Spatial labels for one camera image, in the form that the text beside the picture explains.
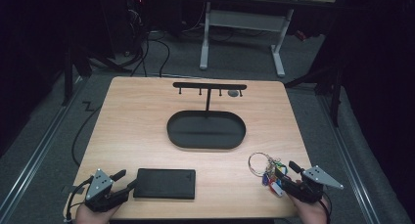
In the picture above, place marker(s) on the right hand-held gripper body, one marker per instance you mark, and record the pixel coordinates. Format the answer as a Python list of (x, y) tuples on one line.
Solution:
[(310, 189)]

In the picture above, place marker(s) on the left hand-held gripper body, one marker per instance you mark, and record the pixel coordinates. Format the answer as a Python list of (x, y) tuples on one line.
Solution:
[(98, 188)]

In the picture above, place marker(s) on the black wallet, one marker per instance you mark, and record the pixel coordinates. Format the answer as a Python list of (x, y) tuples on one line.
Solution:
[(164, 184)]

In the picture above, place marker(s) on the black key stand with tray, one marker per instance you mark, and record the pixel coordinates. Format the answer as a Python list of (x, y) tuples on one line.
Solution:
[(205, 131)]

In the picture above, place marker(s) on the person's right hand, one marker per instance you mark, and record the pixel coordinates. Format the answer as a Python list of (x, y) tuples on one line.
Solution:
[(313, 214)]

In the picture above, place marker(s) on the person's left hand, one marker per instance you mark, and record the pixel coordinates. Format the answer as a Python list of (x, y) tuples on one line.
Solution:
[(94, 217)]

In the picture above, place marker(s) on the grey tape piece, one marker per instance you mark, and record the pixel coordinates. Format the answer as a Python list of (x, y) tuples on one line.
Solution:
[(69, 189)]

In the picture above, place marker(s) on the black metal stand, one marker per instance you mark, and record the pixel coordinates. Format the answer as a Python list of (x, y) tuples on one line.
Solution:
[(68, 80), (335, 97)]

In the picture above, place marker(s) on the grey round disc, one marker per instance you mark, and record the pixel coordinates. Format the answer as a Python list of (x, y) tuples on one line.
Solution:
[(233, 93)]

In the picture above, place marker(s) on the black computer tower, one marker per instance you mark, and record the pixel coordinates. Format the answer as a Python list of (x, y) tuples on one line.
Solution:
[(135, 22)]

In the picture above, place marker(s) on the metal floor rail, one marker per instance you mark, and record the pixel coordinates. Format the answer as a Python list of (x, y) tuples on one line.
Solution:
[(352, 165), (39, 155)]

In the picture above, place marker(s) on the white frame desk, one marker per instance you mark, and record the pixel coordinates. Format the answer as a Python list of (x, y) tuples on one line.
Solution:
[(244, 20)]

